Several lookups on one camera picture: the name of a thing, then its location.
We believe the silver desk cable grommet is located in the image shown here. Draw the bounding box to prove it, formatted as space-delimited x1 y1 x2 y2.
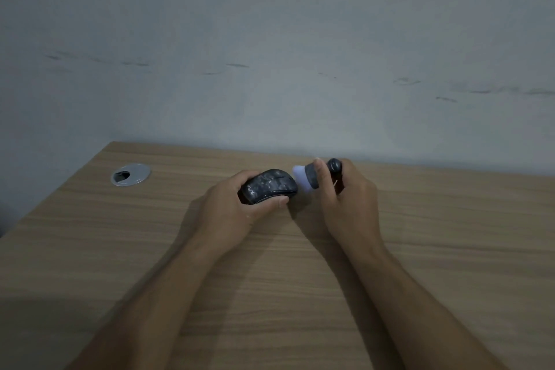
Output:
110 163 152 187

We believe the black computer mouse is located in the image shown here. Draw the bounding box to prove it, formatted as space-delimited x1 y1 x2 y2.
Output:
238 169 299 206

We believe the person's left hand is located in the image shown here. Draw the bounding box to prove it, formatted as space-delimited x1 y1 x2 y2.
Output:
194 170 290 256

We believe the person's right forearm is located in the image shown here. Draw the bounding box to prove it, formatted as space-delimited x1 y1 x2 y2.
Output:
345 242 508 370

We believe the person's right hand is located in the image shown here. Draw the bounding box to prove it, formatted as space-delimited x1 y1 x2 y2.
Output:
313 158 384 253

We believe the person's left forearm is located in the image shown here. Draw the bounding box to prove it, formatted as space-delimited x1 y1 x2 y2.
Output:
65 233 243 370

